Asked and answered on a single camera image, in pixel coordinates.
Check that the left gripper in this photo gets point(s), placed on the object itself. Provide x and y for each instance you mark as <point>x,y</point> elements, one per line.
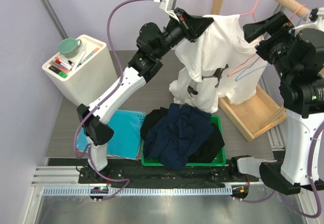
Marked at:
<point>192,26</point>

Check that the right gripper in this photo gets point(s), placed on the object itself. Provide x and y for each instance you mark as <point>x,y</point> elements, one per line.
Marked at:
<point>252,31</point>

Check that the white t-shirt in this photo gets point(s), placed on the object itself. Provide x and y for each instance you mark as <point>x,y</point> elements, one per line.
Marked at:
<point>212,63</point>

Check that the pink hanger of white shirt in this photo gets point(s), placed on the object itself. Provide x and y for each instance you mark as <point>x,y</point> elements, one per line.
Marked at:
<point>252,12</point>

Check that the light blue wire hanger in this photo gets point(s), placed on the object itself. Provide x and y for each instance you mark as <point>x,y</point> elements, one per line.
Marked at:
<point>247,71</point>

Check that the black flower print t-shirt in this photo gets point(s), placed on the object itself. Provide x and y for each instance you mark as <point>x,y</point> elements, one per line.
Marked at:
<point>205,154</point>

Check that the navy blue t-shirt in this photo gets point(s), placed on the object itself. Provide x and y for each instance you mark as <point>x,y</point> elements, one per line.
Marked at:
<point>177,136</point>

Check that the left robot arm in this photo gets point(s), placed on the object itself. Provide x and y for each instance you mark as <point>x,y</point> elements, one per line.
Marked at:
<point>152,43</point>

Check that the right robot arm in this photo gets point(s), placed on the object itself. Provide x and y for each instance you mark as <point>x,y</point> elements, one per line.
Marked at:
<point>298,170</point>

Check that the wooden clothes rack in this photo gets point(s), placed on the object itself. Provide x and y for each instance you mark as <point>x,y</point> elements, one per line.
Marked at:
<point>253,112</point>

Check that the orange tipped white pen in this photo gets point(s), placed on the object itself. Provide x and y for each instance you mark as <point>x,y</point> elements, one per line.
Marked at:
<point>90,55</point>

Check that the white square bin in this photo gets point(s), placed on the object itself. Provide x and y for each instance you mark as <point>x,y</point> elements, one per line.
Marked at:
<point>86,81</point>

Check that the blue folder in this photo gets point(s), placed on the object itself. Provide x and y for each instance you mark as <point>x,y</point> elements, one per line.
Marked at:
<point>125,142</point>

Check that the green ceramic cup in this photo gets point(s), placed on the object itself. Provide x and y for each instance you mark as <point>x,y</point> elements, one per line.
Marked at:
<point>69,47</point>

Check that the green capped marker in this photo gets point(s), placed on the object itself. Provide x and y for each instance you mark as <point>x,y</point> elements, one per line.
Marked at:
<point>62,74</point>

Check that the red marker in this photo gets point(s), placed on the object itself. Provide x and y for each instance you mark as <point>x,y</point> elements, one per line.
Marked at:
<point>59,61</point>

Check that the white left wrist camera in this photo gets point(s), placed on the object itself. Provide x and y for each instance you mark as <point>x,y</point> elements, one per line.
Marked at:
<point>168,6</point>

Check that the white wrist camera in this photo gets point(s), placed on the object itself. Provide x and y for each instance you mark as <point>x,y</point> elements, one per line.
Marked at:
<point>314,20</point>
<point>168,6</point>

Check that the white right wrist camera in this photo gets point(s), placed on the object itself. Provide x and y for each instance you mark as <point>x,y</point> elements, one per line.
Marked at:
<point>314,20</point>

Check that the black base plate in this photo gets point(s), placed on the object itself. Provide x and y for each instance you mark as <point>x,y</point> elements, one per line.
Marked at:
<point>143,177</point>

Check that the white slotted cable duct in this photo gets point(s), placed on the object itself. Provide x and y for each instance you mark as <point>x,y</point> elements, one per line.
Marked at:
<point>101,191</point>

